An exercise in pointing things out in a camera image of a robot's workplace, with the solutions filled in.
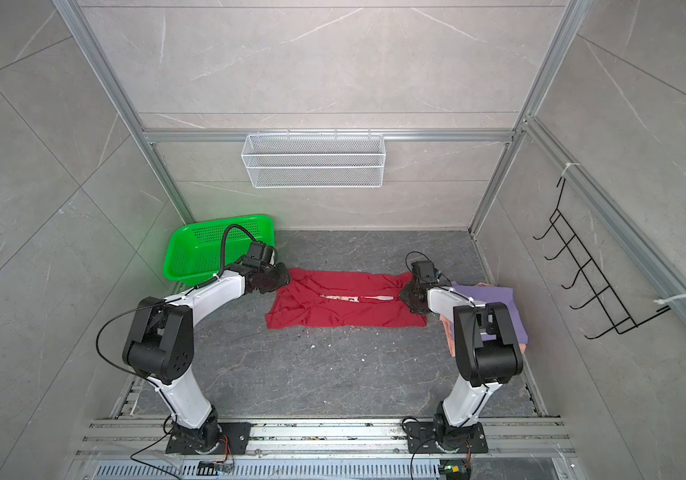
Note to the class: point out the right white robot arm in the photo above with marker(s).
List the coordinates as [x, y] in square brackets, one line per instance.
[487, 356]

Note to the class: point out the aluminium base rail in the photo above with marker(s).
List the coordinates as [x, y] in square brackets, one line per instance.
[315, 448]

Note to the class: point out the black wire hook rack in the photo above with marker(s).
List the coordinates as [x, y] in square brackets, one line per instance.
[588, 272]

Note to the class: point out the white cable tie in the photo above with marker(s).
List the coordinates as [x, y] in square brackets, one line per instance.
[670, 299]

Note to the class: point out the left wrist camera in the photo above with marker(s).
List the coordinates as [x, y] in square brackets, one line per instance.
[260, 255]

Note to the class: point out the green plastic basket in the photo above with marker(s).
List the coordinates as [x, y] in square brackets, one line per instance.
[194, 251]

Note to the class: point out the red t shirt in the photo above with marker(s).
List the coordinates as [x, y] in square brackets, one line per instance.
[327, 299]

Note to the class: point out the small green circuit board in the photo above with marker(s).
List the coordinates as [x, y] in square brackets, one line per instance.
[454, 470]

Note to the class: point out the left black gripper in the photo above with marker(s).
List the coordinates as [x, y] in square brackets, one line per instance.
[285, 277]

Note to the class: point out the white wire mesh basket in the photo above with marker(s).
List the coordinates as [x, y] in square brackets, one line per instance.
[314, 160]

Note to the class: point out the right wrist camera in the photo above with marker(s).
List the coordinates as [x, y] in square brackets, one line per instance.
[425, 274]

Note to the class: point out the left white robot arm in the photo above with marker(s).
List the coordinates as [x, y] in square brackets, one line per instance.
[160, 346]

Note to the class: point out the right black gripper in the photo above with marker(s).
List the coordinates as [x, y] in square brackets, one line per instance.
[405, 295]

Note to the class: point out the purple folded t shirt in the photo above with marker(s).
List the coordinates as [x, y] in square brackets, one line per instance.
[493, 294]

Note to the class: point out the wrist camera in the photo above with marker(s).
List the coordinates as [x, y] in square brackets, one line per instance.
[260, 255]
[425, 274]

